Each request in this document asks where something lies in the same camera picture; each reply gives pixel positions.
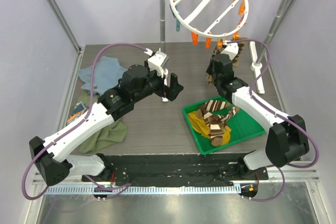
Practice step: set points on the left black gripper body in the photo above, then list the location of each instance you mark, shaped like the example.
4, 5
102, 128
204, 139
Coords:
155, 84

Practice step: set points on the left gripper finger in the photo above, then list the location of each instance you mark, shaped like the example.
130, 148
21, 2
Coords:
172, 93
173, 80

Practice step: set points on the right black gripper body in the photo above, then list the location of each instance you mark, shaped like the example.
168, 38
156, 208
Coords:
219, 64

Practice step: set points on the brown argyle sock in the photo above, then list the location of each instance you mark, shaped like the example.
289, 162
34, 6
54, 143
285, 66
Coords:
219, 48

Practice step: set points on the brown striped sock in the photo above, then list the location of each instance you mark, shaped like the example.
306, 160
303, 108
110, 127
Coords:
214, 106
232, 112

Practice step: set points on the yellow sock with patch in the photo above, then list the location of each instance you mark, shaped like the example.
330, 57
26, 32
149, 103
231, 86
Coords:
219, 135

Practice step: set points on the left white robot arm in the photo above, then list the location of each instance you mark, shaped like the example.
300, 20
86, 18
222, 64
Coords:
52, 155

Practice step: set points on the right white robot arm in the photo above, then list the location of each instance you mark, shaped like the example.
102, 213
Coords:
286, 135

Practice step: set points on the white round clip hanger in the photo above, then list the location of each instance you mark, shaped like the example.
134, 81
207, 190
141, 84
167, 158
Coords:
207, 33

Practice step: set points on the blue cloth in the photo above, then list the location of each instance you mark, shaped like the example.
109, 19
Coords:
107, 73

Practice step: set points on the green plastic tray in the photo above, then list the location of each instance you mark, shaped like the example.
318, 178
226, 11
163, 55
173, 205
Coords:
243, 127

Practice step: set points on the green t-shirt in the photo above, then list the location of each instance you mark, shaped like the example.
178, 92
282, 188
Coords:
105, 137

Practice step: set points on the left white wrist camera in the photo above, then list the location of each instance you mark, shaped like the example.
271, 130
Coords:
157, 63

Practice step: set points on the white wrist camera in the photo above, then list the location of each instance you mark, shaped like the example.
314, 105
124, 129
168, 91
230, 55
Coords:
157, 63
231, 49

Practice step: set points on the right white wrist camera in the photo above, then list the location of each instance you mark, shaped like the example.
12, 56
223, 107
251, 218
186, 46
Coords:
231, 49

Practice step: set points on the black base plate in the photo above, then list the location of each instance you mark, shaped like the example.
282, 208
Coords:
177, 170

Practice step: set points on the white slotted cable duct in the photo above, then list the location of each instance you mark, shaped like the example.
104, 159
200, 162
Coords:
86, 189

